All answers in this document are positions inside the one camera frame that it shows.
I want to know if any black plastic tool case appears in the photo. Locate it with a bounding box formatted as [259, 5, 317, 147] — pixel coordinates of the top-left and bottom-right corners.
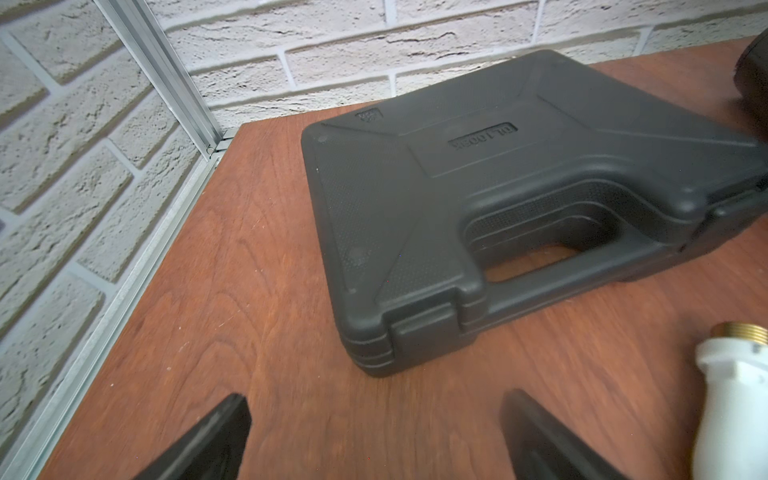
[301, 50, 767, 377]

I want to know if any white pipe fitting brass thread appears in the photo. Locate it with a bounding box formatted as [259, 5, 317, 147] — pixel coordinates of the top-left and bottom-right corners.
[692, 322, 767, 479]

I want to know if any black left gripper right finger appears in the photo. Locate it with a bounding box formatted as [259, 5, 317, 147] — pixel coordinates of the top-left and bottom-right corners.
[500, 389, 625, 480]

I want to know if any black drawer cabinet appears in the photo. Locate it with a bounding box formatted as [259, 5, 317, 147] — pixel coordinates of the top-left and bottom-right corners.
[734, 30, 768, 126]

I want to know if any aluminium corner post left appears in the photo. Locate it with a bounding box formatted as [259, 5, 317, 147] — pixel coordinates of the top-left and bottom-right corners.
[95, 0, 223, 157]

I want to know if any aluminium left floor rail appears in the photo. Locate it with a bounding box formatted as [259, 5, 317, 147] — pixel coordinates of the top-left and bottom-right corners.
[1, 128, 238, 479]

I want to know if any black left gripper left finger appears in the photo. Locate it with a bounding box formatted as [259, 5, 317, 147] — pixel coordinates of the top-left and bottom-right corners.
[135, 393, 252, 479]

